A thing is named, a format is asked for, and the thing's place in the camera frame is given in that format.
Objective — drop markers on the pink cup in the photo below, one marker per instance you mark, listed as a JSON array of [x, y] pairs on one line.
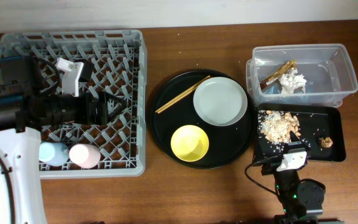
[[85, 155]]

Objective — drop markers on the white tissue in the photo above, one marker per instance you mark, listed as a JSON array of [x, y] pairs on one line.
[[291, 81]]

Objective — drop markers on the clear plastic bin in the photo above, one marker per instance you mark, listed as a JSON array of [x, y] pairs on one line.
[[327, 68]]

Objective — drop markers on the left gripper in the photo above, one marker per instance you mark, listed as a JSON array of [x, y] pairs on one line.
[[101, 102]]

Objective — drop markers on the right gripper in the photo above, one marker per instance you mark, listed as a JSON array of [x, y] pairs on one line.
[[270, 168]]

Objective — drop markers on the black rectangular tray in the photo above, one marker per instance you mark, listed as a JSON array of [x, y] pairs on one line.
[[315, 122]]

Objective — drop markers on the grey plastic dishwasher rack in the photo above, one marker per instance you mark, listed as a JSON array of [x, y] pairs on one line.
[[120, 68]]

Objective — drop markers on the gold snack wrapper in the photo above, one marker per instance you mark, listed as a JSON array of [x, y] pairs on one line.
[[277, 74]]

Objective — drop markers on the yellow bowl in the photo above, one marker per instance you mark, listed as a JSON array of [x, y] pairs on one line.
[[189, 143]]

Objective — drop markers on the brown food lump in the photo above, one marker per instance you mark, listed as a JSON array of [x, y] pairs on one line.
[[325, 142]]

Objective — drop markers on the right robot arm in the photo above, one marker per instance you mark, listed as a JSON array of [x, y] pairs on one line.
[[301, 199]]

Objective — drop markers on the blue cup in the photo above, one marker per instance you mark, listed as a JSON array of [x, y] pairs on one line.
[[53, 154]]

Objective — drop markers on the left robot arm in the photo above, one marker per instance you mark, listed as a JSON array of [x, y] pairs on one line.
[[25, 107]]

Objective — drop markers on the round black tray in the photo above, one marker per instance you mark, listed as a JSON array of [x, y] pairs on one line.
[[226, 143]]

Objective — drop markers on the food scraps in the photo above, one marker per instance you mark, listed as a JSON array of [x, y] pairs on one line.
[[277, 126]]

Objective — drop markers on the grey plate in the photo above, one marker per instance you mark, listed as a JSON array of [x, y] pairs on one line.
[[220, 101]]

